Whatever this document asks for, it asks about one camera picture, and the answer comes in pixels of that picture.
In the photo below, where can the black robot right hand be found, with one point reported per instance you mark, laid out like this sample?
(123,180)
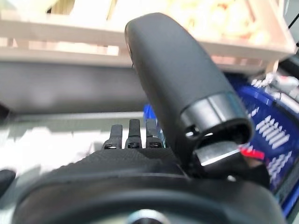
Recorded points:
(175,70)

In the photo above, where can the blue plastic shopping basket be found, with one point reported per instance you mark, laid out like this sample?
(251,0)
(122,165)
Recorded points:
(264,102)

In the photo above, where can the light wooden slatted crate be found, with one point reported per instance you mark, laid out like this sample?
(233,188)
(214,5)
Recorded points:
(257,49)
(58,30)

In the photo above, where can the red chili pepper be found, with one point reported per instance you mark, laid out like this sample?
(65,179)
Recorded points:
(252,152)

